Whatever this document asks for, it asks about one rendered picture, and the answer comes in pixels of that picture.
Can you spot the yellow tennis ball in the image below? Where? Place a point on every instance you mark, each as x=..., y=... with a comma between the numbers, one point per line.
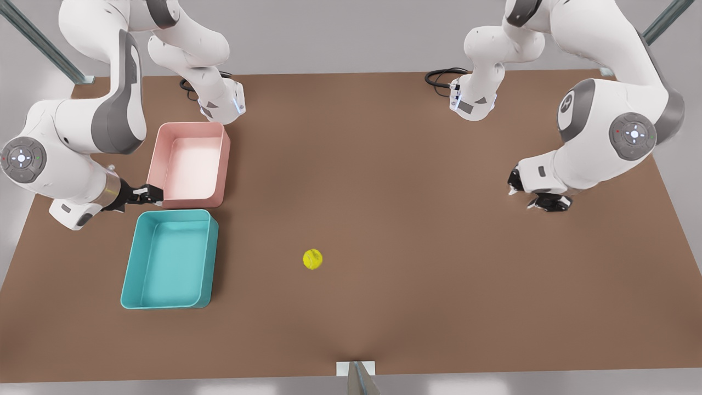
x=312, y=259

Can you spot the silver frame post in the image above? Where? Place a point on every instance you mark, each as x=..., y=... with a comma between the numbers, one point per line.
x=359, y=378
x=661, y=19
x=38, y=38

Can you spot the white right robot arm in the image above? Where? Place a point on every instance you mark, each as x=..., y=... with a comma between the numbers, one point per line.
x=66, y=126

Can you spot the pink rectangular tray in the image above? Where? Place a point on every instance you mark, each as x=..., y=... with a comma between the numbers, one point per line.
x=189, y=164

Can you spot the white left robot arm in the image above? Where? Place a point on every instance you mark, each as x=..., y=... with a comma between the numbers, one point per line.
x=609, y=109

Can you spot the teal rectangular tray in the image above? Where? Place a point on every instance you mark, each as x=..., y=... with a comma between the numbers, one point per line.
x=170, y=263

